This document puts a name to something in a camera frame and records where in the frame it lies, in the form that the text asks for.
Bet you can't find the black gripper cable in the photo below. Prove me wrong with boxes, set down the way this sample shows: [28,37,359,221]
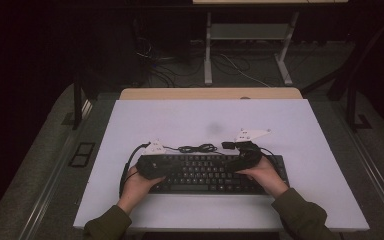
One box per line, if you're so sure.
[118,142,152,198]

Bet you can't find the person's left hand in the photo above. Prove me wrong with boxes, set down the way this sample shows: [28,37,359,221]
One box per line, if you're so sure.
[118,168,166,214]

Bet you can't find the black keyboard cable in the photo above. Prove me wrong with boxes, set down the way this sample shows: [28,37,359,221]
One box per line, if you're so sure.
[162,143,278,160]

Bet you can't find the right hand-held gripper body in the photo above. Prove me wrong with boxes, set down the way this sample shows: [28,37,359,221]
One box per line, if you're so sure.
[224,128,271,173]

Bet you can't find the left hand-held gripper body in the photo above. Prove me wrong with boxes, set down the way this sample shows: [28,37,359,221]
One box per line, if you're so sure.
[135,139,173,179]

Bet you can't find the person's right hand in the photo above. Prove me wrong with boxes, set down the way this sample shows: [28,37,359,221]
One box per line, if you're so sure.
[236,156,289,199]

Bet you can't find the black metal stand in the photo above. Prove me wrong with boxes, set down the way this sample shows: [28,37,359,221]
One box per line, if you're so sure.
[72,71,94,132]
[300,13,384,133]

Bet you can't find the desk with white metal legs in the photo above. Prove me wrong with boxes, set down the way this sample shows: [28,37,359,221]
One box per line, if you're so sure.
[192,0,349,87]

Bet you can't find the black keyboard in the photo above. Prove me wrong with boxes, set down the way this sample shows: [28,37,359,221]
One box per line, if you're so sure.
[136,153,289,196]

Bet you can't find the tangle of black floor cables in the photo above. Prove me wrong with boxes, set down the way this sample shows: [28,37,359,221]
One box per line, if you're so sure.
[136,36,208,88]

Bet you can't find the white floor cable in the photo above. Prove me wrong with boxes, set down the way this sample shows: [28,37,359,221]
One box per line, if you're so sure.
[219,53,271,88]

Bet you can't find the black floor socket frame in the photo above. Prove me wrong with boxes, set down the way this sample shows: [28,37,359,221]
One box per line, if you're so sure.
[68,142,96,168]

